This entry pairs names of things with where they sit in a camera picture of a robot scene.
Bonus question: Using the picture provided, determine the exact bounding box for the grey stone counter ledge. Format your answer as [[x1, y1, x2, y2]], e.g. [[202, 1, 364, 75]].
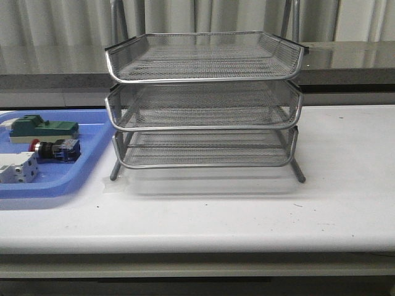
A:
[[1, 41, 394, 110]]

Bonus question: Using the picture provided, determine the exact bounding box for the silver mesh tray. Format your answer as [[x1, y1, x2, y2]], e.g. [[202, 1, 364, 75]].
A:
[[105, 81, 303, 131], [112, 127, 298, 170], [105, 31, 309, 84]]

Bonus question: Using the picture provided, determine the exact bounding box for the red emergency stop button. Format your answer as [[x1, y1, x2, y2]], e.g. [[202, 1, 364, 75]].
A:
[[29, 139, 81, 163]]

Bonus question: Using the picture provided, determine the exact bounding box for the silver wire rack frame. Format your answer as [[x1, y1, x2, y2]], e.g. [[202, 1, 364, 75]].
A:
[[110, 1, 306, 183]]

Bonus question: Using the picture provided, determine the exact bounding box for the blue plastic tray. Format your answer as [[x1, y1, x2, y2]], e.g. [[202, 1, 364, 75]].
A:
[[1, 109, 114, 199]]

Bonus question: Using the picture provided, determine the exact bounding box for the green and beige switch module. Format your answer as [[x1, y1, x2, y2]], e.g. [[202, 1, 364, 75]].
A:
[[9, 115, 79, 144]]

